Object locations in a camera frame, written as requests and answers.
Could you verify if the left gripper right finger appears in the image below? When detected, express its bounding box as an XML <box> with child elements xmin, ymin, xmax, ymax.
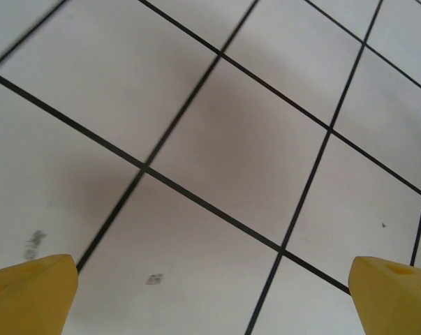
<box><xmin>348</xmin><ymin>256</ymin><xmax>421</xmax><ymax>335</ymax></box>

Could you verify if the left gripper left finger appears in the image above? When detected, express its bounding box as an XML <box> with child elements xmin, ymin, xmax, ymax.
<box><xmin>0</xmin><ymin>254</ymin><xmax>79</xmax><ymax>335</ymax></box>

